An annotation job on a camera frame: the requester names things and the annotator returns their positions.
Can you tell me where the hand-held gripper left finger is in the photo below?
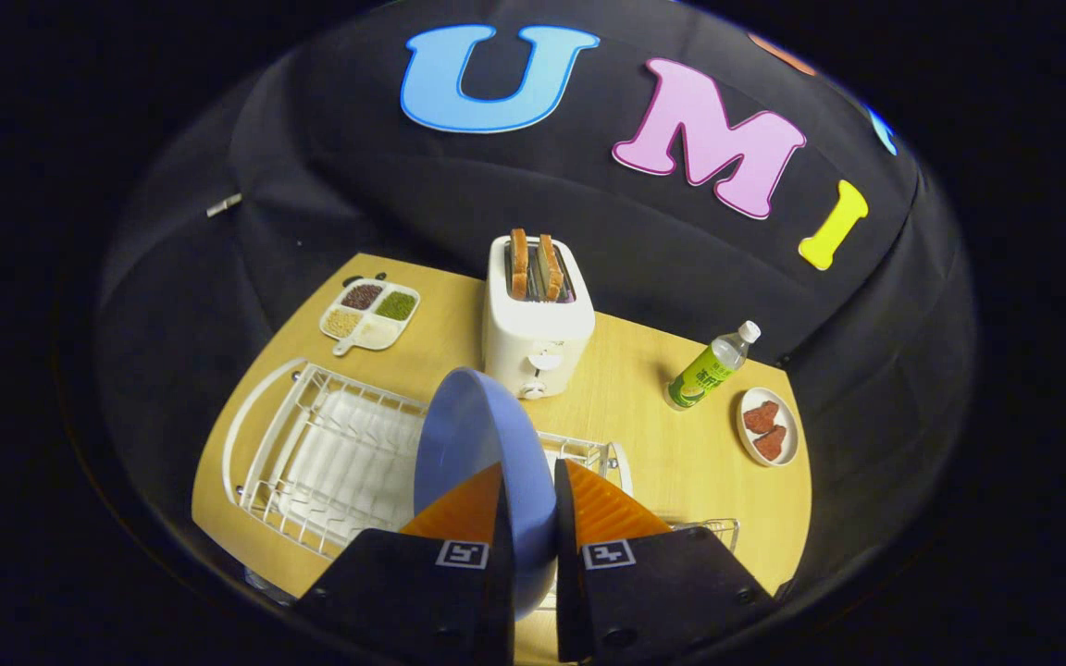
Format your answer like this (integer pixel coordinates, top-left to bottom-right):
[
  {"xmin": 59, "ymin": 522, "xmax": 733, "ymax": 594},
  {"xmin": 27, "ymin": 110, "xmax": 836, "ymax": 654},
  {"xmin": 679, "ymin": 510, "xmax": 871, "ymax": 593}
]
[{"xmin": 297, "ymin": 462, "xmax": 515, "ymax": 666}]

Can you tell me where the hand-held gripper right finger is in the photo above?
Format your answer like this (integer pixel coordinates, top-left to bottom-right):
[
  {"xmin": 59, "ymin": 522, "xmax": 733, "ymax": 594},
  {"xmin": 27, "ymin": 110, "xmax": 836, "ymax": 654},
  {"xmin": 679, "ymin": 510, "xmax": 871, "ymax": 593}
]
[{"xmin": 553, "ymin": 460, "xmax": 775, "ymax": 663}]

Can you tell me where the metal wire basket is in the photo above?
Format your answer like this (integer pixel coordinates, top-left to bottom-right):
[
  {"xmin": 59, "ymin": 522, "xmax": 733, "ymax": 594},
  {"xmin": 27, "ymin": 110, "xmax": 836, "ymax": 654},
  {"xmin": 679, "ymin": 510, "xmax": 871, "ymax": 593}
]
[{"xmin": 670, "ymin": 518, "xmax": 740, "ymax": 554}]

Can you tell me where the blue plate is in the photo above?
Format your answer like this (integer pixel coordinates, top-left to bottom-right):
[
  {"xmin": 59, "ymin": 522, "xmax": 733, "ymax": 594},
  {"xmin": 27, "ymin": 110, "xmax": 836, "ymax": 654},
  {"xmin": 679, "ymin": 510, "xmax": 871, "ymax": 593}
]
[{"xmin": 414, "ymin": 367, "xmax": 559, "ymax": 621}]

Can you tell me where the white wire dish rack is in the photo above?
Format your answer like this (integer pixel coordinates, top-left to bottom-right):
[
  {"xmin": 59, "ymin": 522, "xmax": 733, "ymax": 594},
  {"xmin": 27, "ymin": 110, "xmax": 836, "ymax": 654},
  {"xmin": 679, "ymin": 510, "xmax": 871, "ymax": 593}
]
[{"xmin": 221, "ymin": 358, "xmax": 634, "ymax": 611}]

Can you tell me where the white oval dish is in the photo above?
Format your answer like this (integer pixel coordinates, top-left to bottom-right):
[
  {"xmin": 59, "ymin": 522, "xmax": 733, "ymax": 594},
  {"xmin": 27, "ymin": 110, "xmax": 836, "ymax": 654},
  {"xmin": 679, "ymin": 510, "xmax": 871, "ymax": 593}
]
[{"xmin": 738, "ymin": 387, "xmax": 800, "ymax": 467}]

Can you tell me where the white toaster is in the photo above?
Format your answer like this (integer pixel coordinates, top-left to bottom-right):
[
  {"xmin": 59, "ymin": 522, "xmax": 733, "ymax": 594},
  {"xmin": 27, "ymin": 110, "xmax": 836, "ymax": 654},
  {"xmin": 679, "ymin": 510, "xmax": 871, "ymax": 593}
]
[{"xmin": 482, "ymin": 234, "xmax": 596, "ymax": 401}]

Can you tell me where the green label drink bottle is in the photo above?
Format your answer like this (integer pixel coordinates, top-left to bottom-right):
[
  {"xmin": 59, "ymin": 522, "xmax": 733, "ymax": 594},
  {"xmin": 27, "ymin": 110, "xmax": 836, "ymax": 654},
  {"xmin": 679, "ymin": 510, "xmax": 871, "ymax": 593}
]
[{"xmin": 665, "ymin": 321, "xmax": 762, "ymax": 410}]

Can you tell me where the toasted bread slice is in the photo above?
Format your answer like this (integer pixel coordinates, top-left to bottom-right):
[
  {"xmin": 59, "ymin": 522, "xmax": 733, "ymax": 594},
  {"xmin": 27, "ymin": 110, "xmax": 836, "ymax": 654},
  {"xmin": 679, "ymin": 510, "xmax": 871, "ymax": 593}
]
[
  {"xmin": 510, "ymin": 228, "xmax": 530, "ymax": 300},
  {"xmin": 538, "ymin": 234, "xmax": 564, "ymax": 302}
]

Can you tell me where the white divided bean tray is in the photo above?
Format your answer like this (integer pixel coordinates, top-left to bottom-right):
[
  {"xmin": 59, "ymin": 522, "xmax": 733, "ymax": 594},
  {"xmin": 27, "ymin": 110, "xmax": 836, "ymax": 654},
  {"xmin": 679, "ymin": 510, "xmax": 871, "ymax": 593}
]
[{"xmin": 319, "ymin": 277, "xmax": 421, "ymax": 357}]

